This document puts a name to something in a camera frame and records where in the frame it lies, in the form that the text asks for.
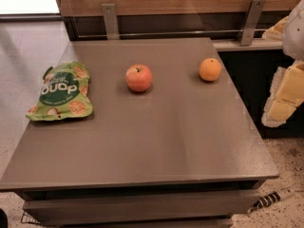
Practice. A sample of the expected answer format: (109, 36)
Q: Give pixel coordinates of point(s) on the red apple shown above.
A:
(139, 78)

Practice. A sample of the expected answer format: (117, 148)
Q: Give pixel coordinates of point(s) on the grey cabinet drawer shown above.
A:
(141, 207)

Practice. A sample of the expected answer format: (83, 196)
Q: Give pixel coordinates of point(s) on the right metal bracket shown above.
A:
(246, 35)

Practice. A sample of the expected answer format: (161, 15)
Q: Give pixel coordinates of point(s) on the left metal bracket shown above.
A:
(110, 21)

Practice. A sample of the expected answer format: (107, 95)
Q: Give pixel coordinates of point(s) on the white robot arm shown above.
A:
(293, 35)

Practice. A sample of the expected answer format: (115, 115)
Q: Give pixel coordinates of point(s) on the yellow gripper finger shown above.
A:
(276, 31)
(286, 95)

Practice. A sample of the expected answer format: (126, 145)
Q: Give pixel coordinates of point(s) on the green rice chip bag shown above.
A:
(64, 94)

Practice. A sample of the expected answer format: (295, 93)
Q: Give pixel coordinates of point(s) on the metal bracket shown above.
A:
(110, 21)
(246, 35)

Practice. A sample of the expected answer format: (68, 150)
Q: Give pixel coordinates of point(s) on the orange fruit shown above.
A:
(210, 69)

